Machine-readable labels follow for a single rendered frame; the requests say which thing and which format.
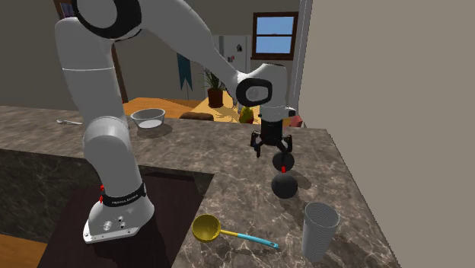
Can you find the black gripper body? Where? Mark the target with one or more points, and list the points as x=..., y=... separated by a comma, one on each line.
x=272, y=130

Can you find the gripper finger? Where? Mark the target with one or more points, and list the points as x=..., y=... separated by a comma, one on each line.
x=287, y=144
x=256, y=145

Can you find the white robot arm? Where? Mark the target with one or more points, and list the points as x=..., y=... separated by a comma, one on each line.
x=100, y=89

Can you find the red object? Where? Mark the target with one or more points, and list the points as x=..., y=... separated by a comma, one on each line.
x=295, y=121

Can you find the yellow-green fruit-shaped object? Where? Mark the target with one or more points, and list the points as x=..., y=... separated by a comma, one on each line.
x=246, y=115

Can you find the black dumbbell with red bar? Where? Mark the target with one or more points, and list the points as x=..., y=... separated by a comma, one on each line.
x=284, y=186

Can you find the potted green plant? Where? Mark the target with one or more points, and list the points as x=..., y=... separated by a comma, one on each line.
x=215, y=94

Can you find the dark chair back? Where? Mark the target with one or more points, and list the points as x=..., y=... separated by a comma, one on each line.
x=196, y=116

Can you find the white refrigerator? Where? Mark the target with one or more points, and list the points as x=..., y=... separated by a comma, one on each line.
x=237, y=52

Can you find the grey ribbed cup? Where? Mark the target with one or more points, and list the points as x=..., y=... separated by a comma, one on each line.
x=320, y=232

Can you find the brown-framed window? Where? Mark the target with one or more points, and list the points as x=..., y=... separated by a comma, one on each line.
x=274, y=35

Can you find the wooden dining table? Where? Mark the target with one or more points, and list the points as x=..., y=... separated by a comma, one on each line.
x=163, y=105

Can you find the white bowl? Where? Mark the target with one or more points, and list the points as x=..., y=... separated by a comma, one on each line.
x=148, y=118

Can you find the dark robot stand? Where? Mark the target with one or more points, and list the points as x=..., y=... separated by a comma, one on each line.
x=163, y=208

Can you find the small silver metal utensil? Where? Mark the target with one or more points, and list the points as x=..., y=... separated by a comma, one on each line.
x=68, y=122

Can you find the blue wall banner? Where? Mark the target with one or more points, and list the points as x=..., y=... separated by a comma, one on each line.
x=184, y=70

